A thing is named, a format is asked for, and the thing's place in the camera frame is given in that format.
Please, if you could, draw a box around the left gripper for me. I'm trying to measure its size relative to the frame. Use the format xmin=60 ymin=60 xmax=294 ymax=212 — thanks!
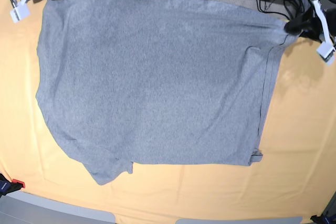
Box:
xmin=284 ymin=0 xmax=324 ymax=42

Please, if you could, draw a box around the grey t-shirt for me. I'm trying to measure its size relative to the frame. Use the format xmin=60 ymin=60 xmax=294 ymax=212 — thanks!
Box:
xmin=36 ymin=0 xmax=297 ymax=185

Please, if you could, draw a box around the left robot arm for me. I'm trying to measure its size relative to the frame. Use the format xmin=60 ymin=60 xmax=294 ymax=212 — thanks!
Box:
xmin=284 ymin=0 xmax=335 ymax=43

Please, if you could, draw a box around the yellow table cloth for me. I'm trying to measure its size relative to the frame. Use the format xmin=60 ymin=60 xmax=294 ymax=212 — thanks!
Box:
xmin=1 ymin=0 xmax=335 ymax=223

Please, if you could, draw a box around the black clamp right corner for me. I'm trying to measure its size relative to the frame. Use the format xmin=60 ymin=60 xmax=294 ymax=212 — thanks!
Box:
xmin=310 ymin=215 xmax=335 ymax=224

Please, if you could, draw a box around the red and black clamp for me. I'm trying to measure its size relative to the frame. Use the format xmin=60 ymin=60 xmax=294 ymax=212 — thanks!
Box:
xmin=0 ymin=174 xmax=25 ymax=197

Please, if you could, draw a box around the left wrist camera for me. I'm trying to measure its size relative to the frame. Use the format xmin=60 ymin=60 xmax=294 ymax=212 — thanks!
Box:
xmin=316 ymin=41 xmax=335 ymax=66

